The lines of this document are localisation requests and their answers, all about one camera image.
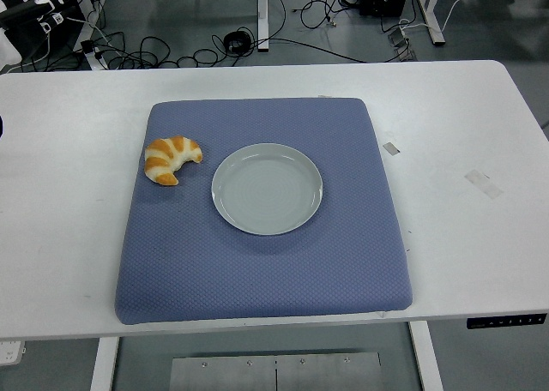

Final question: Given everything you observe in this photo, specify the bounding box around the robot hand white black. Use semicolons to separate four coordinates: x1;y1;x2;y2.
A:
0;0;81;69

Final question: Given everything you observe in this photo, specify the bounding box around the croissant bread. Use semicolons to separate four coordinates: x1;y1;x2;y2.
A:
144;135;204;187

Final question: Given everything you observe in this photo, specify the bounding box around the grey round plate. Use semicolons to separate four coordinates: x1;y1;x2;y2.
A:
210;142;324;237

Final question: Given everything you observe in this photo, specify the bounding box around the white desk leg with foot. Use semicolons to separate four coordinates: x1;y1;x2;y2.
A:
411;0;447;47
256;0;271;53

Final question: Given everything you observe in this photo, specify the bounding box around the white power strip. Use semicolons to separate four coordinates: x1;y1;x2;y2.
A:
0;340;26;367

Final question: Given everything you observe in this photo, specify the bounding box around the blue quilted mat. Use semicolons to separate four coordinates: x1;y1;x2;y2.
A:
114;97;415;327

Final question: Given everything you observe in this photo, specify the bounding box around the white table leg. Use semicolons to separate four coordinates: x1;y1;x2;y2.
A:
88;337;120;391
407;321;444;391

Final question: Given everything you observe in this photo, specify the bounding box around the grey foot pedal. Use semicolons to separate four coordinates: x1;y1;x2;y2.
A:
387;25;418;63

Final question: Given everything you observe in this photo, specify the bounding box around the translucent tape strip large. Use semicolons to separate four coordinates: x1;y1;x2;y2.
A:
463;168;504;201

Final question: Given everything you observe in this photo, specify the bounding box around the table control panel black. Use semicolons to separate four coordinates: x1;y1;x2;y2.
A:
466;312;549;331

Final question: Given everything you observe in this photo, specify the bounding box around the white frame leg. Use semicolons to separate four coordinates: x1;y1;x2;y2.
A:
70;0;109;72

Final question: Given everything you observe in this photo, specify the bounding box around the coiled black cable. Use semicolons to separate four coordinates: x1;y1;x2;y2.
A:
222;29;253;55

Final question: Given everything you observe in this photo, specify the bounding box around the looped black cable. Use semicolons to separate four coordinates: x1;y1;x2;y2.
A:
268;0;362;30

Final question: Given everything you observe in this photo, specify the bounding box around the long black floor cable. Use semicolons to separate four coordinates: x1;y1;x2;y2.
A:
239;38;369;63

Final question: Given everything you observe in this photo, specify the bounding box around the white floor cable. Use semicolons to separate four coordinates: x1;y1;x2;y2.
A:
397;0;491;35

